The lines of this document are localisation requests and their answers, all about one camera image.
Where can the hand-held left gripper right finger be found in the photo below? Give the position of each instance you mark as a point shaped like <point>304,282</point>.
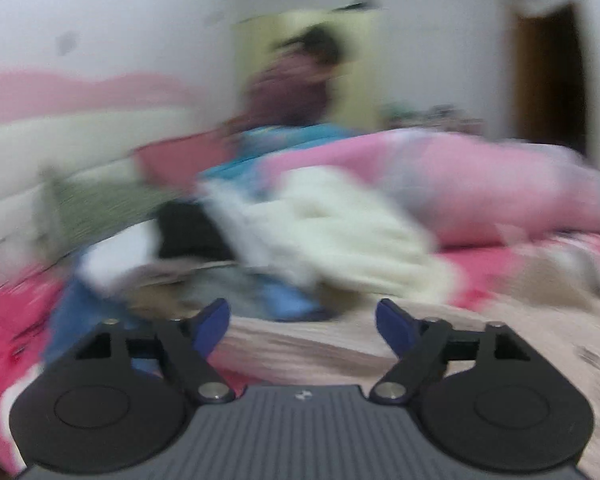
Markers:
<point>395,327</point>

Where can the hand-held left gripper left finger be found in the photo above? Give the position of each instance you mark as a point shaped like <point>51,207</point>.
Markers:
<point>212,322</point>

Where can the beige checked knit sweater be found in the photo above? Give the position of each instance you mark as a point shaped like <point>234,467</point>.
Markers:
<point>320,345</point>

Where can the grey ribbed garment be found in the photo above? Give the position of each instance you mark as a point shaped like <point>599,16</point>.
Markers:
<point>220,290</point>

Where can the light blue garment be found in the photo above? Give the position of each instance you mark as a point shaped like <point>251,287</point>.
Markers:
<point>290,302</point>

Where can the black garment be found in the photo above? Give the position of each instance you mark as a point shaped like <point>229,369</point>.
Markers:
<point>190,232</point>

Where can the cream fleece garment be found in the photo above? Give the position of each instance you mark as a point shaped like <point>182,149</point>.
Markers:
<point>350,230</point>

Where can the white thin garment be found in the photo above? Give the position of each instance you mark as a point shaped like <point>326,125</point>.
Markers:
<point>115,265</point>

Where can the dark blue garment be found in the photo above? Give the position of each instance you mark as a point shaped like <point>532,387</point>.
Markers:
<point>75,310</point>

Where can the green cushion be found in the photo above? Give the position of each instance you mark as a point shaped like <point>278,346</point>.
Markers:
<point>100,205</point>

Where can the pink grey floral quilt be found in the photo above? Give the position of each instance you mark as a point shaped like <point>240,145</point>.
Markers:
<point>480,185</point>

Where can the dark pink pillow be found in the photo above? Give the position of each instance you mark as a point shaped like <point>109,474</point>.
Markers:
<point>180,157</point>

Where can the teal printed blanket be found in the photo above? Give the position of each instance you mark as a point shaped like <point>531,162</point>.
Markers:
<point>280,147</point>

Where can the pink floral bed blanket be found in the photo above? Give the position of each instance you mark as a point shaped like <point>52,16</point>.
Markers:
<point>10,330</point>

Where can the cluttered dresser items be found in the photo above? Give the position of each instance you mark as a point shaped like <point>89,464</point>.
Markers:
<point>430,117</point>

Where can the pale yellow wardrobe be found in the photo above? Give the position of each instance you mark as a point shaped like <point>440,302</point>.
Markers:
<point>360,70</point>

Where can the pink white headboard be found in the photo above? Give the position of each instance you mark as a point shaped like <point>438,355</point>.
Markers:
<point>40,125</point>

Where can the brown wooden door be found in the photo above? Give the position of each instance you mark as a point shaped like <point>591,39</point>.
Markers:
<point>550,85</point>

